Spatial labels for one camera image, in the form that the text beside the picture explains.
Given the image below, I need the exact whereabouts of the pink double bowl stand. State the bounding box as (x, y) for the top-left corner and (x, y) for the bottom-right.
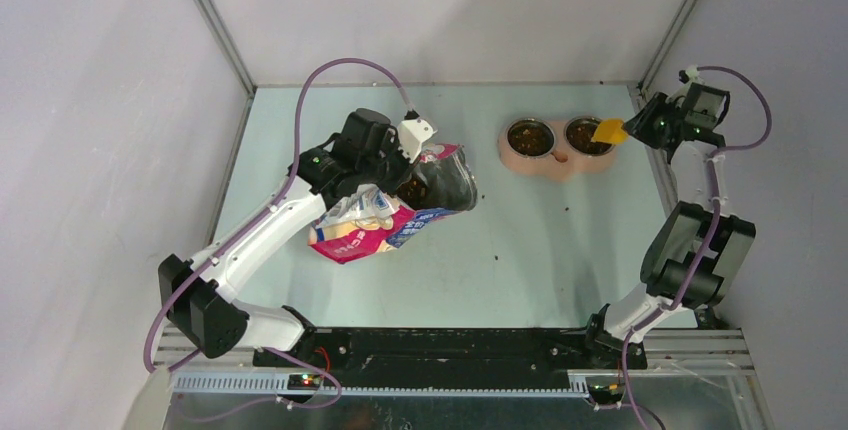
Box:
(498, 117), (616, 182)

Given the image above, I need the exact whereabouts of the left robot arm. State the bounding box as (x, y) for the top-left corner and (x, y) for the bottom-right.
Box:
(157, 108), (436, 367)

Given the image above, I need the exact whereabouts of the left electronics board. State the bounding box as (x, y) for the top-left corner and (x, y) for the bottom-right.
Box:
(286, 373), (324, 392)

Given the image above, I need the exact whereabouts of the electronics board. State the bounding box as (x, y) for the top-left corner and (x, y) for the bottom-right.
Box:
(586, 383), (626, 410)
(286, 373), (324, 392)

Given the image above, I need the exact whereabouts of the brown pet food kibble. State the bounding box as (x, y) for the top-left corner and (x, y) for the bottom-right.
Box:
(508, 122), (554, 155)

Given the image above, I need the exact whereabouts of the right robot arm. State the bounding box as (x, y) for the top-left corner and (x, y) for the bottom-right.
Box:
(581, 80), (756, 368)

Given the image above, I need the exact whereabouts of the yellow plastic scoop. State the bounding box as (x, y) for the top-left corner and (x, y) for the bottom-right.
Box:
(591, 118), (629, 145)

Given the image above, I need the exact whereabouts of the steel bowl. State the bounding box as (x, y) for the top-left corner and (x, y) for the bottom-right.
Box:
(506, 118), (556, 159)
(563, 116), (615, 157)

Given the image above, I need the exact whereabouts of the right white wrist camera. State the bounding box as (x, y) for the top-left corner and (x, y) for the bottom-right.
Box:
(668, 65), (704, 101)

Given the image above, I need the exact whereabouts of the right electronics board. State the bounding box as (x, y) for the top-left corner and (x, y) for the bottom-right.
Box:
(586, 383), (626, 410)

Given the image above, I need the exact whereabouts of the colourful pet food bag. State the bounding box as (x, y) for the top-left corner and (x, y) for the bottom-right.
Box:
(308, 144), (478, 264)

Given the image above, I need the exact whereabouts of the left steel bowl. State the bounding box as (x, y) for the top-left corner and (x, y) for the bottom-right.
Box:
(506, 118), (556, 159)

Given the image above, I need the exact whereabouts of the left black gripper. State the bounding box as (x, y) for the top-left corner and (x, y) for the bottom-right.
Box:
(358, 132), (421, 199)

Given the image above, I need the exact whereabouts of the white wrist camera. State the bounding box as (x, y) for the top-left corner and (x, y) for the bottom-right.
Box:
(668, 65), (704, 101)
(397, 117), (438, 163)

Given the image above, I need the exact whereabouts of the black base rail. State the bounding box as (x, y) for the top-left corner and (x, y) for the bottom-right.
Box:
(288, 327), (647, 391)

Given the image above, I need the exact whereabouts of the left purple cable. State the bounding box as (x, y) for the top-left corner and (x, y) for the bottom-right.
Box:
(144, 57), (420, 425)

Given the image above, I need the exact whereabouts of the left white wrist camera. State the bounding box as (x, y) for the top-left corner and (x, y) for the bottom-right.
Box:
(397, 117), (438, 163)

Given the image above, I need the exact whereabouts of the right steel bowl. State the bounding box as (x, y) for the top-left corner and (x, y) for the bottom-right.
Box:
(563, 116), (615, 157)

